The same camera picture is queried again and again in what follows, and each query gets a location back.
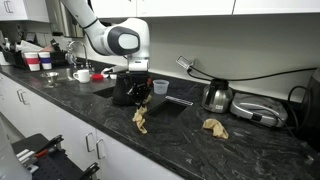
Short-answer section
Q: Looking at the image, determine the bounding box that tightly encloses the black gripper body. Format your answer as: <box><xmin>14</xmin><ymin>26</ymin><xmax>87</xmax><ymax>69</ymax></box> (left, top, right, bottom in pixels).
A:
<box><xmin>127</xmin><ymin>72</ymin><xmax>152</xmax><ymax>100</ymax></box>

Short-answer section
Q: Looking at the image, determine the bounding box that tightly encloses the brown paper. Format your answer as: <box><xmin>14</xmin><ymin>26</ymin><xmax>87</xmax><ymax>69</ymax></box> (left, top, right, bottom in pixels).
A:
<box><xmin>132</xmin><ymin>95</ymin><xmax>152</xmax><ymax>134</ymax></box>
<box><xmin>202</xmin><ymin>119</ymin><xmax>229</xmax><ymax>139</ymax></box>

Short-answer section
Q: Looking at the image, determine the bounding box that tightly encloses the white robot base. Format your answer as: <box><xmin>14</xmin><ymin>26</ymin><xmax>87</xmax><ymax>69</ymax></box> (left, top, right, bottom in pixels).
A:
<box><xmin>0</xmin><ymin>121</ymin><xmax>32</xmax><ymax>180</ymax></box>

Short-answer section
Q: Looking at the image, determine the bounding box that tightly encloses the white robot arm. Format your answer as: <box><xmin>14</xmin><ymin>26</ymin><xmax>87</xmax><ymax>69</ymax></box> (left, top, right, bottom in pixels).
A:
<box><xmin>60</xmin><ymin>0</ymin><xmax>151</xmax><ymax>107</ymax></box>

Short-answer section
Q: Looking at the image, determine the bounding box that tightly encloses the clear plastic cup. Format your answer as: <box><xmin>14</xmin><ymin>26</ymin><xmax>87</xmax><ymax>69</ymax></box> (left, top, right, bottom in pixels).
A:
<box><xmin>153</xmin><ymin>79</ymin><xmax>169</xmax><ymax>95</ymax></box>

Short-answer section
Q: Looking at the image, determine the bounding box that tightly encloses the black gooseneck kettle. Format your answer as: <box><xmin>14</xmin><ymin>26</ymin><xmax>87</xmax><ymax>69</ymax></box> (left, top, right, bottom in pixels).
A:
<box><xmin>112</xmin><ymin>73</ymin><xmax>138</xmax><ymax>106</ymax></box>

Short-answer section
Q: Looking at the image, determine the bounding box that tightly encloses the red plastic lid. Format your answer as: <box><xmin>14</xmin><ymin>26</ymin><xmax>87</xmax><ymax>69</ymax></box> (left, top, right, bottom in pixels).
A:
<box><xmin>91</xmin><ymin>74</ymin><xmax>104</xmax><ymax>81</ymax></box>

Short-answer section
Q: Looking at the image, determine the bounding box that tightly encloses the white mug upright near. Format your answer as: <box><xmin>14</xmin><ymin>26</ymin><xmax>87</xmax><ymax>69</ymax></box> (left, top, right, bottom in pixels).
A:
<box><xmin>73</xmin><ymin>69</ymin><xmax>90</xmax><ymax>83</ymax></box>

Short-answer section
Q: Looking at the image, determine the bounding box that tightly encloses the stainless steel carafe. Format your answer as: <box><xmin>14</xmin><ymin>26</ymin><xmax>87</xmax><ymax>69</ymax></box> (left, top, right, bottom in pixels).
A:
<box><xmin>201</xmin><ymin>79</ymin><xmax>233</xmax><ymax>113</ymax></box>

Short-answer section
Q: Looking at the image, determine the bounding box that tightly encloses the chrome sink faucet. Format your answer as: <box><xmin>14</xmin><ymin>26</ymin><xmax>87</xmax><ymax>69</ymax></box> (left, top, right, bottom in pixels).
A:
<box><xmin>65</xmin><ymin>41</ymin><xmax>90</xmax><ymax>69</ymax></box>

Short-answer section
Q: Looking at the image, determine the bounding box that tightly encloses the metal pour-over dripper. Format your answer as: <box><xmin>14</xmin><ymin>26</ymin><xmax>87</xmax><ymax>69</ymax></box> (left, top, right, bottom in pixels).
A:
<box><xmin>41</xmin><ymin>72</ymin><xmax>59</xmax><ymax>88</ymax></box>

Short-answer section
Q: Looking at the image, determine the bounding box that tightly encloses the orange black clamp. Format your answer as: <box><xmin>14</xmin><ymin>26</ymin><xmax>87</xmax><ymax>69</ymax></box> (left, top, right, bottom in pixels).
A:
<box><xmin>35</xmin><ymin>135</ymin><xmax>63</xmax><ymax>158</ymax></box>

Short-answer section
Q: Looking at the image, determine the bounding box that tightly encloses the white cup blue band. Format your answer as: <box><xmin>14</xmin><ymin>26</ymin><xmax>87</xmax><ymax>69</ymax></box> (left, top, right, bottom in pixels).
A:
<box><xmin>38</xmin><ymin>52</ymin><xmax>52</xmax><ymax>70</ymax></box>

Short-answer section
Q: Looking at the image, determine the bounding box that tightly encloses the white cup red band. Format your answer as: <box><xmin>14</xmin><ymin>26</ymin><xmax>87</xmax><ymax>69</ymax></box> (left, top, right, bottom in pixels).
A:
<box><xmin>24</xmin><ymin>52</ymin><xmax>40</xmax><ymax>71</ymax></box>

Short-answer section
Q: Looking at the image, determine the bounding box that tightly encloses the black perforated cart board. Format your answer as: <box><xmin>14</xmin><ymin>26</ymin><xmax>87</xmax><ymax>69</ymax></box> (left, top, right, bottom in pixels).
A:
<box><xmin>12</xmin><ymin>134</ymin><xmax>100</xmax><ymax>180</ymax></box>

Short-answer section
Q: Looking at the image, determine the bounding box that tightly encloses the silver waffle maker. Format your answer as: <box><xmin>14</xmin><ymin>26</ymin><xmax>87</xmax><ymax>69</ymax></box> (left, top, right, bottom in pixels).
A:
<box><xmin>230</xmin><ymin>93</ymin><xmax>288</xmax><ymax>127</ymax></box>

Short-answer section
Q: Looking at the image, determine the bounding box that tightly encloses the black coffee machine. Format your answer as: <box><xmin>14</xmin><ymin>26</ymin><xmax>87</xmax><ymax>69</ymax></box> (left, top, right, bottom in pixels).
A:
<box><xmin>293</xmin><ymin>68</ymin><xmax>320</xmax><ymax>142</ymax></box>

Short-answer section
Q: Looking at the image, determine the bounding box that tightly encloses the wall power outlet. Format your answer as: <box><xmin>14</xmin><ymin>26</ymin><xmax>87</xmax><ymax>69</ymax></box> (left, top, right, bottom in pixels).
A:
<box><xmin>176</xmin><ymin>55</ymin><xmax>194</xmax><ymax>70</ymax></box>

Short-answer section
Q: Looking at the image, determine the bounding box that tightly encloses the black power cable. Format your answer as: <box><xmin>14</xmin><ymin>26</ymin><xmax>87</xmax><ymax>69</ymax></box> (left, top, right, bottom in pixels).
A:
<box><xmin>186</xmin><ymin>65</ymin><xmax>318</xmax><ymax>83</ymax></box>

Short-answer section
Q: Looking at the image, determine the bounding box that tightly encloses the right cabinet door handle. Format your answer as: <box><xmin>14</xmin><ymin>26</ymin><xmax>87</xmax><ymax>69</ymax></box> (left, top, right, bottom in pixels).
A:
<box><xmin>85</xmin><ymin>132</ymin><xmax>95</xmax><ymax>152</ymax></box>

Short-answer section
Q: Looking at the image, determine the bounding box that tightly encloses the cabinet door handle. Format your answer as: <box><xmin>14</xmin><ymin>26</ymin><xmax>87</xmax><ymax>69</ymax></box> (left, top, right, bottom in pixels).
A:
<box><xmin>17</xmin><ymin>89</ymin><xmax>29</xmax><ymax>105</ymax></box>
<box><xmin>85</xmin><ymin>132</ymin><xmax>95</xmax><ymax>152</ymax></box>

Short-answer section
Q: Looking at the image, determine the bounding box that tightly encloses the left cabinet door handle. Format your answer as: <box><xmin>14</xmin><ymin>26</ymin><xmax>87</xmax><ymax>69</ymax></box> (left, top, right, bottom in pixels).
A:
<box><xmin>17</xmin><ymin>89</ymin><xmax>29</xmax><ymax>105</ymax></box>

